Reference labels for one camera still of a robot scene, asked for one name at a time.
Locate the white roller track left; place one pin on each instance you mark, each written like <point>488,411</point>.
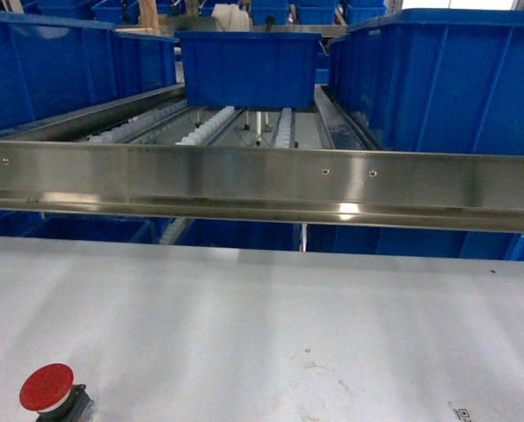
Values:
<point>136,124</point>

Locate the red emergency stop button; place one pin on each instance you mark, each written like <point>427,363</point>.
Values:
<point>52,394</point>

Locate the white roller track right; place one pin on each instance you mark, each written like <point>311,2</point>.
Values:
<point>282,138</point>

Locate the white roller track centre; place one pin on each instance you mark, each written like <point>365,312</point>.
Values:
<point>208,128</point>

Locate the stainless steel shelf front rail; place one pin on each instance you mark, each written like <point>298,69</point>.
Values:
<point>327,186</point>

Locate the large blue bin left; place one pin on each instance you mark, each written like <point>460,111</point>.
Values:
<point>51,66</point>

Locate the large blue bin right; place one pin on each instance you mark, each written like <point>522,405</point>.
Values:
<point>435,80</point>

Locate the blue bin centre back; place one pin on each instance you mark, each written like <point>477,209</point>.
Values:
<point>249,69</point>

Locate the large blue bin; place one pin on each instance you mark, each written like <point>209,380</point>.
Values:
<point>51,66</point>
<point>435,80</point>

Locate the white roller track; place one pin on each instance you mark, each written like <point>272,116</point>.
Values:
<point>208,128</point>
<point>136,124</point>
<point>282,138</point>

